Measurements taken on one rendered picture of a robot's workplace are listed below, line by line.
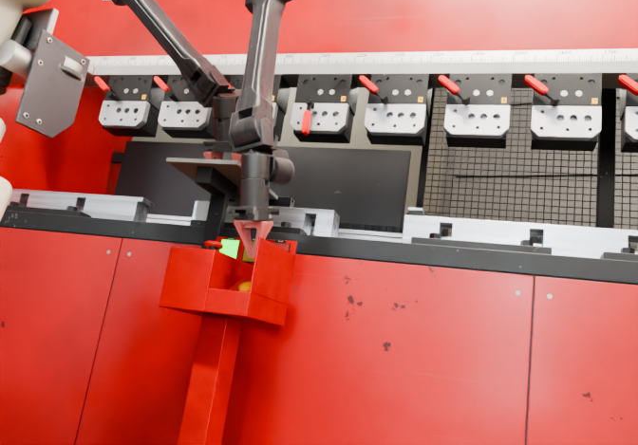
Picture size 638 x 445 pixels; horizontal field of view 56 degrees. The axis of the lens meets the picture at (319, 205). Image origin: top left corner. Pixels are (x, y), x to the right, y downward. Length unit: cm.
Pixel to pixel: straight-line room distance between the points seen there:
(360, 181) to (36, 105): 127
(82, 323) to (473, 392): 93
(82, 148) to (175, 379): 119
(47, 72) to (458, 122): 92
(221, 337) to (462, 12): 101
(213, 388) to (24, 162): 122
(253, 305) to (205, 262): 13
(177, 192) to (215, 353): 121
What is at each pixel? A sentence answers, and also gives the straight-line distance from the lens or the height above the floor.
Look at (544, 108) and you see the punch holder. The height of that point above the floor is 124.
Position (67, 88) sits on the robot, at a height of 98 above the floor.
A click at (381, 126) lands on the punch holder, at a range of 153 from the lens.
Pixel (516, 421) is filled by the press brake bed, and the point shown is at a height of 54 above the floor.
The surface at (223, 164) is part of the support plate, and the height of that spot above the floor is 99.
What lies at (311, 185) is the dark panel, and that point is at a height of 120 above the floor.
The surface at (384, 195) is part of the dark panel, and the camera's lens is 205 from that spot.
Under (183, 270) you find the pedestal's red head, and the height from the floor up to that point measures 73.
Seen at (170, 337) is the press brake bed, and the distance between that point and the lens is 147.
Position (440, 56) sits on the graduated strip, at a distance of 161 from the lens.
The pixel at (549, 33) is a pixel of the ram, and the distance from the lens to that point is 163.
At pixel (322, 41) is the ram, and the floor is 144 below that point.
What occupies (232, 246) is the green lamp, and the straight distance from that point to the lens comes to 135.
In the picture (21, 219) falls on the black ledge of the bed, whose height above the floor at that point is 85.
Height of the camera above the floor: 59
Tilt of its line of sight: 15 degrees up
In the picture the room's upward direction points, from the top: 8 degrees clockwise
